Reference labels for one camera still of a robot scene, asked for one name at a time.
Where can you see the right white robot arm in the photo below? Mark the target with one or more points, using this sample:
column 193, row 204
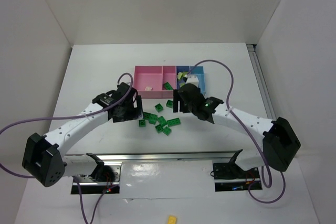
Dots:
column 276, row 141

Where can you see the lime lego brick front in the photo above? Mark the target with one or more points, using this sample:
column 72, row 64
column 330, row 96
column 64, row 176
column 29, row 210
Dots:
column 184, row 74

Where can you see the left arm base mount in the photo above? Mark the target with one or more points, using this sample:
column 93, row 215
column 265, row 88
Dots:
column 102, row 178

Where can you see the lime lego brick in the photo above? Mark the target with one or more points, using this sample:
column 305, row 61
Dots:
column 184, row 74
column 179, row 75

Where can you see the green lego long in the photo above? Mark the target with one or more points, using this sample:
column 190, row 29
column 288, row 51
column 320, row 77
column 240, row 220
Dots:
column 173, row 122
column 167, row 86
column 149, row 116

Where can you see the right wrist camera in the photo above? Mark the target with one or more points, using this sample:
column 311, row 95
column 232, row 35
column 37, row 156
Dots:
column 191, row 79

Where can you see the aluminium rail right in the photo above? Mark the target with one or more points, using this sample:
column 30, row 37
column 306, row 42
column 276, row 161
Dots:
column 251, row 48

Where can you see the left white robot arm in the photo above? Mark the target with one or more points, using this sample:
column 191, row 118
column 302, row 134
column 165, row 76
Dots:
column 45, row 156

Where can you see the aluminium rail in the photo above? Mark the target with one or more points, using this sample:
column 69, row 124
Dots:
column 251, row 48
column 181, row 156

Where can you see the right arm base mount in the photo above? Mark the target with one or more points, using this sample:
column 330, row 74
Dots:
column 230, row 177

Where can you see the green lego small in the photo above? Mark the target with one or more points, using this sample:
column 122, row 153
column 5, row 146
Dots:
column 142, row 123

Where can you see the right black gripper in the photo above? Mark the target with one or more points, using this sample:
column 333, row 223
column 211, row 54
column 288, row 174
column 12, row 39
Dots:
column 177, row 100

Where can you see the large pink bin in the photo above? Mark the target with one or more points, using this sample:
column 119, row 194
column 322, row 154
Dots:
column 151, row 76

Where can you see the yellow lego brick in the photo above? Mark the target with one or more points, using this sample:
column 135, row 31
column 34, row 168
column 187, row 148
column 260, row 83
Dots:
column 172, row 220

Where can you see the aluminium rail front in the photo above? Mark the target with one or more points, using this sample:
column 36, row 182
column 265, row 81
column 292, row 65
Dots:
column 181, row 156

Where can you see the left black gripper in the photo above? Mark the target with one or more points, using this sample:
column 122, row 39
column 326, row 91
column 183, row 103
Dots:
column 139, row 107

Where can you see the small pink bin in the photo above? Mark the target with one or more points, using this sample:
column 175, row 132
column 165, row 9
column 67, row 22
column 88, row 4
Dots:
column 169, row 76

